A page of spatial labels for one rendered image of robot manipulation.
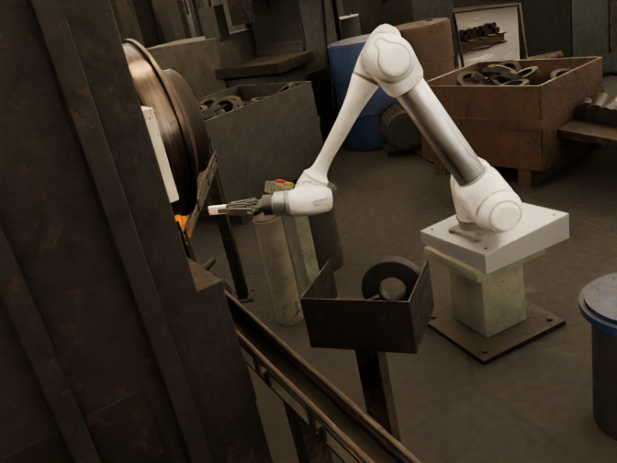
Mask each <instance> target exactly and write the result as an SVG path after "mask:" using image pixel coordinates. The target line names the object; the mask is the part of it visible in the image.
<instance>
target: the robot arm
mask: <svg viewBox="0 0 617 463"><path fill-rule="evenodd" d="M422 77H423V70H422V68H421V65H420V63H419V61H418V59H417V57H416V55H415V53H414V51H413V49H412V48H411V46H410V45H409V43H408V42H407V41H406V40H404V39H403V38H401V36H400V33H399V31H398V29H396V28H394V27H392V26H390V25H388V24H384V25H380V26H379V27H377V28H376V29H375V30H374V31H373V32H372V33H371V35H370V36H369V38H368V40H367V41H366V43H365V45H364V47H363V49H362V51H361V53H360V55H359V58H358V60H357V63H356V65H355V67H354V70H353V74H352V78H351V82H350V85H349V88H348V91H347V95H346V98H345V100H344V103H343V105H342V109H341V111H340V113H339V116H338V118H337V119H336V121H335V123H334V125H333V127H332V129H331V132H330V134H329V136H328V138H327V140H326V141H325V143H324V145H323V147H322V149H321V151H320V154H319V156H318V158H317V160H316V161H315V163H314V164H313V165H312V166H311V167H310V168H309V169H307V170H304V172H303V174H302V175H301V177H300V178H299V179H298V181H297V184H296V186H295V189H293V190H288V191H287V190H286V191H279V192H274V194H273V195H263V196H262V199H258V200H257V199H256V198H249V199H244V200H239V201H233V202H231V203H230V204H228V205H218V206H208V213H209V215H217V214H226V213H228V214H229V216H253V213H258V212H261V211H262V212H263V213H264V216H269V215H274V214H275V215H276V217H280V216H290V215H295V216H312V215H319V214H321V213H324V212H327V211H329V210H331V208H332V203H333V199H332V193H331V190H330V189H329V188H327V185H328V183H329V181H328V179H327V172H328V169H329V167H330V165H331V162H332V160H333V158H334V156H335V154H336V153H337V152H338V150H339V149H340V147H341V145H342V143H343V141H344V140H345V138H346V136H347V135H348V133H349V131H350V130H351V128H352V126H353V124H354V123H355V121H356V120H357V118H358V116H359V114H360V113H361V111H362V110H363V108H364V107H365V105H366V103H367V102H368V100H369V99H370V98H371V96H372V95H373V94H374V92H375V91H376V90H377V88H378V87H379V86H381V87H382V89H383V90H384V91H385V92H386V93H387V94H388V95H389V96H392V97H396V98H397V100H398V102H399V103H400V104H401V105H402V106H403V107H404V109H405V110H406V112H407V113H408V114H409V116H410V118H411V119H412V120H413V122H414V123H415V125H416V126H417V127H418V129H419V130H420V131H421V133H422V135H423V136H424V137H425V139H426V140H427V142H428V143H429V144H430V145H431V147H432V148H433V149H434V151H435V152H436V154H437V155H438V156H439V158H440V159H441V160H442V162H443V164H444V165H445V166H446V168H447V169H448V171H449V172H450V173H451V181H450V182H451V190H452V196H453V201H454V207H455V211H456V214H457V215H456V219H457V220H458V224H457V225H455V226H453V227H451V228H449V229H448V231H449V233H453V234H457V235H460V236H463V237H466V238H468V239H471V240H473V241H474V242H476V243H480V242H483V241H484V240H485V239H487V238H488V237H489V236H491V235H493V234H495V233H503V232H506V231H508V230H510V229H511V228H513V227H514V226H515V225H516V224H517V223H518V222H519V221H520V220H521V217H522V202H521V200H520V198H519V197H518V195H517V194H516V193H515V192H514V191H512V189H511V187H510V186H509V185H508V183H507V182H506V181H505V180H504V179H503V177H502V176H501V175H500V174H499V172H498V171H497V170H496V169H495V168H493V167H491V166H490V165H489V163H488V162H487V161H485V160H484V159H481V158H479V157H477V155H476V154H475V153H474V151H473V150H472V148H471V147H470V145H469V144H468V142H467V141H466V139H465V138H464V136H463V135H462V133H461V132H460V130H459V129H458V128H457V127H456V126H455V124H454V122H453V121H452V119H451V118H450V117H449V115H448V114H447V112H446V111H445V109H444V108H443V106H442V105H441V103H440V102H439V100H438V99H437V97H436V96H435V95H434V93H433V92H432V90H431V89H430V87H429V86H428V85H427V84H426V82H425V81H424V79H423V78H422Z"/></svg>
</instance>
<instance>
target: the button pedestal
mask: <svg viewBox="0 0 617 463"><path fill-rule="evenodd" d="M274 182H276V181H274ZM285 182H286V181H285ZM278 184H282V185H284V186H281V185H278ZM287 186H289V185H285V183H279V182H276V183H272V182H270V181H265V185H264V192H267V193H270V194H274V192H279V191H286V190H287V191H288V190H293V189H295V188H294V187H293V186H290V187H293V188H289V187H287ZM284 218H285V222H286V229H287V234H288V238H289V241H290V246H291V250H292V255H293V258H294V262H295V267H296V270H297V278H298V282H299V286H300V290H301V295H303V294H304V293H305V291H306V290H307V289H308V287H309V286H310V284H311V283H312V281H313V280H314V279H315V277H316V276H317V275H318V273H319V272H320V270H319V266H318V261H317V256H316V252H315V248H314V243H313V239H312V234H311V230H310V226H309V218H308V216H295V215H290V216H284Z"/></svg>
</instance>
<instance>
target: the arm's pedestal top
mask: <svg viewBox="0 0 617 463"><path fill-rule="evenodd" d="M424 250H425V255H426V256H427V257H429V258H431V259H432V260H434V261H436V262H438V263H440V264H442V265H445V266H447V267H449V268H450V269H452V270H454V271H455V272H457V273H459V274H461V275H463V276H465V277H468V278H470V279H471V280H473V281H475V282H477V283H480V282H482V281H485V280H487V279H489V278H491V277H494V276H496V275H498V274H501V273H503V272H505V271H507V270H509V269H512V268H513V267H515V266H517V265H521V264H523V263H525V262H528V261H530V260H532V259H534V258H536V257H538V256H540V255H542V254H546V248H544V249H543V250H541V251H539V252H536V253H534V254H531V255H528V256H526V257H524V258H523V259H520V260H518V261H516V262H514V263H511V264H509V265H506V266H503V267H502V268H500V269H497V270H495V271H493V272H491V273H488V274H485V273H483V272H481V271H479V270H477V269H475V268H474V267H472V266H470V265H467V264H465V263H463V262H461V261H459V260H457V259H454V258H453V257H451V256H449V255H447V254H444V253H442V252H440V251H438V250H436V249H434V248H432V247H430V246H429V245H428V246H426V247H424Z"/></svg>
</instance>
